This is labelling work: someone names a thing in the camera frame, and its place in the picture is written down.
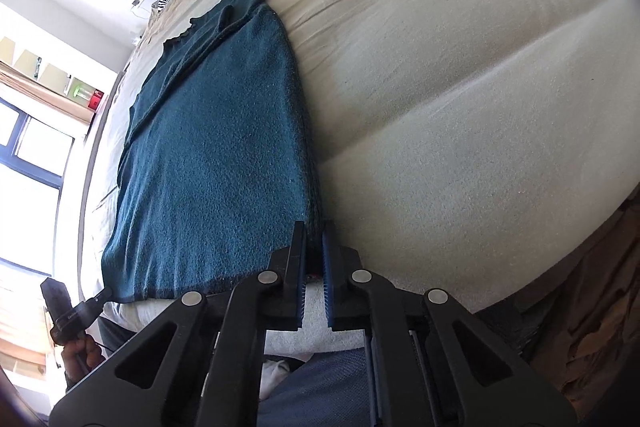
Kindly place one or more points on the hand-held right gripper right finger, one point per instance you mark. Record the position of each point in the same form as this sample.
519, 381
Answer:
330, 267

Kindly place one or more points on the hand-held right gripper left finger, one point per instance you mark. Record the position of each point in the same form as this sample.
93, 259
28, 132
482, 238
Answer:
295, 259

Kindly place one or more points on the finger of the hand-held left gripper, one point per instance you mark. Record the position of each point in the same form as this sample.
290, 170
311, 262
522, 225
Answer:
103, 296

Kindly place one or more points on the teal knitted sweater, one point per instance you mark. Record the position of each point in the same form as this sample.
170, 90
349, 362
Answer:
215, 167

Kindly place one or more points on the person's left hand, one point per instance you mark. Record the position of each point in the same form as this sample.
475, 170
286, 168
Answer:
82, 357

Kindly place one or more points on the person's blue pants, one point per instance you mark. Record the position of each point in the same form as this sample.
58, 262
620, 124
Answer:
320, 387

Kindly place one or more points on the dark framed window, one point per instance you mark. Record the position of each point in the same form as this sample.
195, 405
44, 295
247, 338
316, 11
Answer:
35, 157

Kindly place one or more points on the red box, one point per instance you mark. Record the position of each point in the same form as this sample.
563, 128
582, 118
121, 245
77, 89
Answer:
95, 100

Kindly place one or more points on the green lidded jar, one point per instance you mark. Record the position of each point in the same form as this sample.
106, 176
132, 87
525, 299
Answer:
81, 92

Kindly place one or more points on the beige curtain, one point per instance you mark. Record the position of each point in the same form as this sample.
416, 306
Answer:
45, 94

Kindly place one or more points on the bed with beige sheet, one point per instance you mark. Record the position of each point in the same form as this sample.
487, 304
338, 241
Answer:
450, 82

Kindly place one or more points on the white wall shelf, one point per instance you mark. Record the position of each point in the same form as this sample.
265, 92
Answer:
45, 67

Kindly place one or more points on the white wall socket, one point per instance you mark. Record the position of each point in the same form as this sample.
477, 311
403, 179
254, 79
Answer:
138, 2

